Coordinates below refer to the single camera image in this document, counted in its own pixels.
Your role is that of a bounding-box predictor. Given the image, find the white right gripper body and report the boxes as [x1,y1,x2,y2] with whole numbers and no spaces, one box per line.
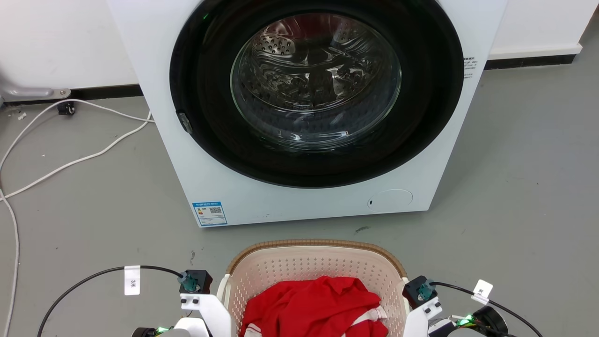
[403,302,443,337]

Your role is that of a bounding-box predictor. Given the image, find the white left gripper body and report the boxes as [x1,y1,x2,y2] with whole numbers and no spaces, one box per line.
[180,293,233,337]

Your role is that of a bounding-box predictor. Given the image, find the beige plastic laundry basket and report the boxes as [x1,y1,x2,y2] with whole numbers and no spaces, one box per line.
[216,239,412,337]

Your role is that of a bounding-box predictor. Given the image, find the red garment with white trim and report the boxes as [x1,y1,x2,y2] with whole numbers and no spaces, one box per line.
[240,276,389,337]

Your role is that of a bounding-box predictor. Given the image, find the blue energy label sticker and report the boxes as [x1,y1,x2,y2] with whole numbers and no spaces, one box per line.
[192,202,228,227]

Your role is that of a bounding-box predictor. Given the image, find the round white filter cover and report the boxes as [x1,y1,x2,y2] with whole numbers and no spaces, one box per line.
[367,189,414,213]

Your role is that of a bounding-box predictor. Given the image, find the black round washer door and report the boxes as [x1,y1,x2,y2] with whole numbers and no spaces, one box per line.
[169,0,465,189]

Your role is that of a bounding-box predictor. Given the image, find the white front-load washing machine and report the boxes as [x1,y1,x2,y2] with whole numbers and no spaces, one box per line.
[107,0,508,228]

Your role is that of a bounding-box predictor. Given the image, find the grey metal furniture leg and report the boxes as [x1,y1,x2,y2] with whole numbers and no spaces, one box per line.
[0,86,72,102]

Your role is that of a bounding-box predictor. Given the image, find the white cable label tag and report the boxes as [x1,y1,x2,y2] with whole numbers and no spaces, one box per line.
[124,266,141,296]
[471,279,494,305]

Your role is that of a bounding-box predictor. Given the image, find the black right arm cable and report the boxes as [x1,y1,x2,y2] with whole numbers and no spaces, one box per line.
[430,281,544,337]

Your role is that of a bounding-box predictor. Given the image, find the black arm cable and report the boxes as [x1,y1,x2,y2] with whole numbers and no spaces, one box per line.
[37,265,184,337]
[430,281,544,337]

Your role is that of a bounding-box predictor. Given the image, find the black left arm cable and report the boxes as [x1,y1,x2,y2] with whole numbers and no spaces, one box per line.
[37,265,184,337]

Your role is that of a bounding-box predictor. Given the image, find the white floor cable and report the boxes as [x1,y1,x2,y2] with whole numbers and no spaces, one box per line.
[0,110,153,201]
[0,98,155,172]
[0,189,20,337]

